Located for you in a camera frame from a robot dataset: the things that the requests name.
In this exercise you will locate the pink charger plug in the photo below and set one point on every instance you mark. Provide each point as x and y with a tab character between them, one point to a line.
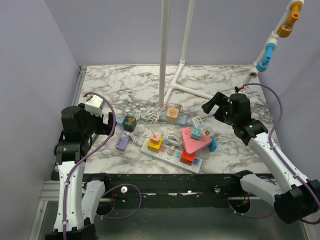
155	139

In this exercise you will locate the white cartoon cube adapter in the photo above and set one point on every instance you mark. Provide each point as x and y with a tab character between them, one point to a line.
207	131

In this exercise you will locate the red cube socket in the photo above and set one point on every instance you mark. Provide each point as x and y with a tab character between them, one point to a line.
187	159

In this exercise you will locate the orange pipe fitting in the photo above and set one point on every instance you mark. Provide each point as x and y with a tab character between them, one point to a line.
287	26

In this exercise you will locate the white multicolour power strip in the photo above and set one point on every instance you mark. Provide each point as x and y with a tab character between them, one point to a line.
173	159

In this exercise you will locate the blue plug adapter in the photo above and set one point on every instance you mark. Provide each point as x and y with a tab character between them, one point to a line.
213	145

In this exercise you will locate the yellow cube socket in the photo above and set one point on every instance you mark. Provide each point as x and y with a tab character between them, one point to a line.
155	146

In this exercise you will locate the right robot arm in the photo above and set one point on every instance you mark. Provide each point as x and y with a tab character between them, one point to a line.
294	196

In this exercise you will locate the blue pipe fitting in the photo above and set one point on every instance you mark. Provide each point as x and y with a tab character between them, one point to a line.
264	62

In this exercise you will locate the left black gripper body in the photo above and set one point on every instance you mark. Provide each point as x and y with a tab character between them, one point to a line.
95	124

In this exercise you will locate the white USB charger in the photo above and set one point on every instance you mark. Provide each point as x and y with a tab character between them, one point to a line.
197	122

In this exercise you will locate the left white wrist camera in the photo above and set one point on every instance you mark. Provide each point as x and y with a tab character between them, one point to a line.
94	105

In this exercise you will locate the dark green cube socket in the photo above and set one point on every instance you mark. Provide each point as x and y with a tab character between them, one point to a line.
129	123

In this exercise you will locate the teal plug adapter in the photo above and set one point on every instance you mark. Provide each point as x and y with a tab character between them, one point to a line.
196	134

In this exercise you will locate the black metal base rail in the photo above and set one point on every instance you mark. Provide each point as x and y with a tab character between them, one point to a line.
168	191

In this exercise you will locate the white PVC pipe frame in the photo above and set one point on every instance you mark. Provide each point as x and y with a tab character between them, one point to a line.
164	94

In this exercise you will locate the pink triangular power strip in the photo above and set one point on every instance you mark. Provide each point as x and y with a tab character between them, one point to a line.
192	145

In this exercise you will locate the wooden cube socket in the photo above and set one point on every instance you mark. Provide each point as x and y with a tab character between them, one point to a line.
172	114

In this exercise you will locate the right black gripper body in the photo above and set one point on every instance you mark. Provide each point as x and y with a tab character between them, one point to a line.
223	113

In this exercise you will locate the purple USB power strip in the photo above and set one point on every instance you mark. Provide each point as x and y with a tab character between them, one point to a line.
123	140

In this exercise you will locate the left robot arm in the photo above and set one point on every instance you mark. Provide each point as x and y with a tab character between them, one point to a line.
77	206

